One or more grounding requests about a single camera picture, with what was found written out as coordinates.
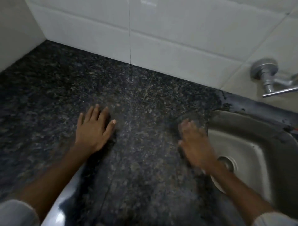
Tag person's white right sleeve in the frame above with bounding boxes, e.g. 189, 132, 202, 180
252, 211, 298, 226

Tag person's white sleeve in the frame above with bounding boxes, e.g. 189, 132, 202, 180
0, 199, 40, 226
252, 211, 298, 226

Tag person's white left sleeve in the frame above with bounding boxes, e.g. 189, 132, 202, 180
0, 199, 40, 226

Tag person's left forearm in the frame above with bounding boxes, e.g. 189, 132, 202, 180
20, 145, 93, 221

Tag chrome wall tap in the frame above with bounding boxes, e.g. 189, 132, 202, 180
250, 58, 298, 98

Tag round metal sink drain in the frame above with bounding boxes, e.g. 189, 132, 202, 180
217, 155, 238, 173

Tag person's left hand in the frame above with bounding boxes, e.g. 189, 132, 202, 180
74, 104, 117, 155

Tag person's right hand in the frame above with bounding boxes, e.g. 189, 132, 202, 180
178, 118, 219, 173

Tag person's right forearm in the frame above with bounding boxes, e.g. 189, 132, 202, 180
201, 162, 276, 226

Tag stainless steel sink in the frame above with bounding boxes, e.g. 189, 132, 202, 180
206, 109, 298, 220

